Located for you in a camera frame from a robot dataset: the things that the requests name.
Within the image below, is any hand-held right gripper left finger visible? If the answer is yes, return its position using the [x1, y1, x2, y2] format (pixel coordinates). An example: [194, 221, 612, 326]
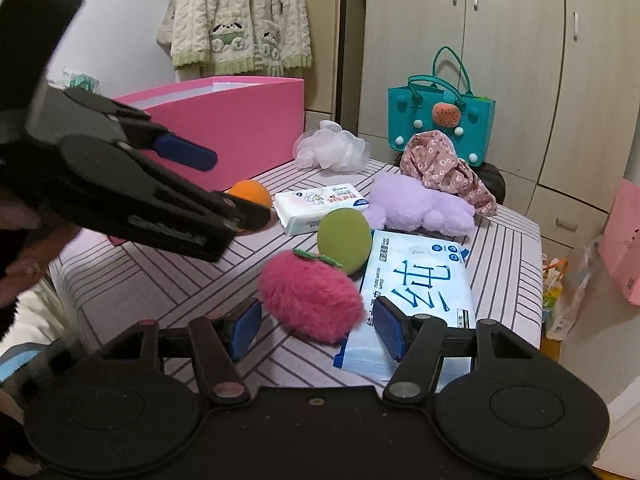
[87, 297, 263, 406]

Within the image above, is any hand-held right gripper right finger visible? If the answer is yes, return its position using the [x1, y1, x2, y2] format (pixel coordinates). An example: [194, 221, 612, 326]
[372, 296, 551, 405]

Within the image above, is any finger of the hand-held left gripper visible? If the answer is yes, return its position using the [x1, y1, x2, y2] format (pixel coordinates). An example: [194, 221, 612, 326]
[107, 152, 272, 262]
[65, 87, 218, 172]

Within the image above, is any orange ball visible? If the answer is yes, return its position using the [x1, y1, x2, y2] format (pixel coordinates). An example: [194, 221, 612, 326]
[227, 180, 273, 233]

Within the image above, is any pink cardboard box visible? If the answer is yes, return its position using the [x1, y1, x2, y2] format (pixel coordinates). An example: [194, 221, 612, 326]
[112, 76, 306, 193]

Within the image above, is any white mesh bath pouf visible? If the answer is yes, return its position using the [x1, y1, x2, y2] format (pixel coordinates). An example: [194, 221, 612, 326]
[292, 120, 371, 173]

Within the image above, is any pink floral cloth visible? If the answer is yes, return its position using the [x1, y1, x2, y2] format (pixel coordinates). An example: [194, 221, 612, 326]
[400, 130, 498, 218]

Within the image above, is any person's left hand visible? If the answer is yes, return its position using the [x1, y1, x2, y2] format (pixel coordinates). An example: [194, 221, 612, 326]
[0, 199, 81, 311]

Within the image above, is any small white tissue packet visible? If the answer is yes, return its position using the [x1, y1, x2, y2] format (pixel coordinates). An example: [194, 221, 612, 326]
[272, 184, 371, 237]

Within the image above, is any large blue wet wipes pack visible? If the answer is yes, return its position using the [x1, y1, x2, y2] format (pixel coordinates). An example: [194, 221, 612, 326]
[332, 230, 478, 381]

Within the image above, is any pink fluffy fruit plush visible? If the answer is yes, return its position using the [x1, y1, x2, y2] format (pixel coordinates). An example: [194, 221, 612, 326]
[257, 249, 366, 345]

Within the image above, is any black clothes rack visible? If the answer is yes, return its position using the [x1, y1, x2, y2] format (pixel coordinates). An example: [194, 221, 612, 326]
[172, 0, 184, 83]

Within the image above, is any green and white packet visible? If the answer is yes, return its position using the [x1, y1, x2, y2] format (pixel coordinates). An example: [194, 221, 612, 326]
[60, 67, 101, 96]

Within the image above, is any green round cushion pad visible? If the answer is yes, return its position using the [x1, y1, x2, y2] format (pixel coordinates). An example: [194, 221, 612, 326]
[317, 208, 373, 277]

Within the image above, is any striped table cover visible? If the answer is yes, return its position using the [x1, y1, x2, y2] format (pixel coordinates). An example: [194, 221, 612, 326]
[50, 157, 543, 391]

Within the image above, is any white tote bag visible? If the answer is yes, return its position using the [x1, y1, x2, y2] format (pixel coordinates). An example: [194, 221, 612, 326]
[156, 0, 181, 53]

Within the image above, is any purple plush toy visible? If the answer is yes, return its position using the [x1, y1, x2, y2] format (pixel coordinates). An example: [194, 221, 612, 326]
[362, 172, 476, 235]

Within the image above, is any cream fleece cardigan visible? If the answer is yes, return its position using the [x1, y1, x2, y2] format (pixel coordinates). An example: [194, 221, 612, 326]
[170, 0, 313, 78]

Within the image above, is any colourful gift bag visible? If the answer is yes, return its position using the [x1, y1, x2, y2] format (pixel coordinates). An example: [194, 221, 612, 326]
[542, 255, 571, 321]

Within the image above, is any black suitcase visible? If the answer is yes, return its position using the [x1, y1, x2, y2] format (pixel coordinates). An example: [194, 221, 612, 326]
[475, 162, 507, 206]

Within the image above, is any clear plastic bag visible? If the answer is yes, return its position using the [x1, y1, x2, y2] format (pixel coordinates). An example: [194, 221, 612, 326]
[542, 235, 616, 341]

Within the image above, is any teal felt handbag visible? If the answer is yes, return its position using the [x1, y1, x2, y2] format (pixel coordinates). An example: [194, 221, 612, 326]
[387, 46, 497, 167]

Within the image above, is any pink paper sheet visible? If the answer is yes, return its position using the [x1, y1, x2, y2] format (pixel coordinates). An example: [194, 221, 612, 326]
[600, 177, 640, 306]

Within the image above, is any beige wardrobe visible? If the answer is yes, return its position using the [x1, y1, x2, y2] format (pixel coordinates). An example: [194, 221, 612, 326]
[305, 0, 640, 261]

